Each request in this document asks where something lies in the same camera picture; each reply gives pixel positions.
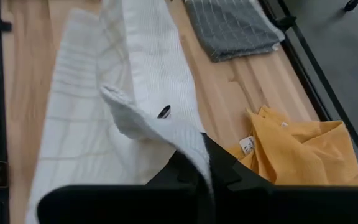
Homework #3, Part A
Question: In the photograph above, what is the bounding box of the grey checked towel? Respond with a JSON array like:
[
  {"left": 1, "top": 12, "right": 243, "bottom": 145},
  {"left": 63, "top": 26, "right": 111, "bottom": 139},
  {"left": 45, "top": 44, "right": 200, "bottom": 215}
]
[{"left": 183, "top": 0, "right": 286, "bottom": 63}]

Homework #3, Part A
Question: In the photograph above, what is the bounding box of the mustard orange towel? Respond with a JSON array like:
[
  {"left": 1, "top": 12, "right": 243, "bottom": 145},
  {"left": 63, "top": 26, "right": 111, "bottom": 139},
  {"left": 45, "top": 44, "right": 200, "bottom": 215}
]
[{"left": 225, "top": 105, "right": 358, "bottom": 187}]

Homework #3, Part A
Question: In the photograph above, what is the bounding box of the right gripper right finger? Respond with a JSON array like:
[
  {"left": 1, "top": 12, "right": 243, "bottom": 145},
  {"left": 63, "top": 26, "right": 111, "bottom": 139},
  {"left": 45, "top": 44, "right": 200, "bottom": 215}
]
[{"left": 202, "top": 133, "right": 358, "bottom": 224}]

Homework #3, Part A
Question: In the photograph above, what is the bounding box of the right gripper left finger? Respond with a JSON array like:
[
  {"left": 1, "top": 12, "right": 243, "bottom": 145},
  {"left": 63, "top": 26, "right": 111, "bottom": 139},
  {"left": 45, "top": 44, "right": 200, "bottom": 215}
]
[{"left": 37, "top": 151, "right": 213, "bottom": 224}]

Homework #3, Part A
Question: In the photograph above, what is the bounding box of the white checked towel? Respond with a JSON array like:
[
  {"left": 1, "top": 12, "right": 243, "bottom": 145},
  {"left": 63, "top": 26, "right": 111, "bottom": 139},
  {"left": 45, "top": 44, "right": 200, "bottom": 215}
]
[{"left": 25, "top": 0, "right": 214, "bottom": 224}]

